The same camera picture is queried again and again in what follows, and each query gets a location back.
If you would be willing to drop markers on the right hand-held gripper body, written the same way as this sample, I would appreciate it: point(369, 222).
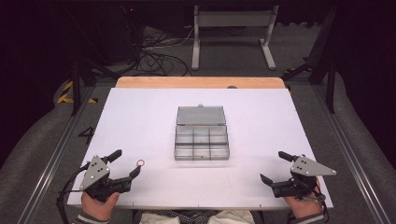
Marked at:
point(306, 168)

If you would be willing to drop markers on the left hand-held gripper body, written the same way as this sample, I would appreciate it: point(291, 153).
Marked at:
point(95, 174)

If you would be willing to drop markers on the clear plastic compartment box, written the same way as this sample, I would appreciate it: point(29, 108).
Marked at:
point(200, 143)

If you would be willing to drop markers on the person's left hand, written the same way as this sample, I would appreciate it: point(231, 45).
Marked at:
point(98, 209)

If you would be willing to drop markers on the person's right hand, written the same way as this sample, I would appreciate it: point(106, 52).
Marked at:
point(305, 207)

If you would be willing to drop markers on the white table sheet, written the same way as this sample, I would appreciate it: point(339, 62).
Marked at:
point(140, 124)

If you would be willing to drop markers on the black tripod stand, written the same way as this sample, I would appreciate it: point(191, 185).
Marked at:
point(75, 90)

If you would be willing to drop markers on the yellow black hazard tape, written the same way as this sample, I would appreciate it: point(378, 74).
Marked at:
point(63, 97)

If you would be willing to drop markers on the black angled stand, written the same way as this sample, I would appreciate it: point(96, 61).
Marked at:
point(330, 84)

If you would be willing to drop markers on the grey metal stand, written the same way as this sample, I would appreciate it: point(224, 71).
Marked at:
point(233, 18)

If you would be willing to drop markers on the aluminium floor rail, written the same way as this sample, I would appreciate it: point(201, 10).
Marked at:
point(53, 161)
point(351, 155)

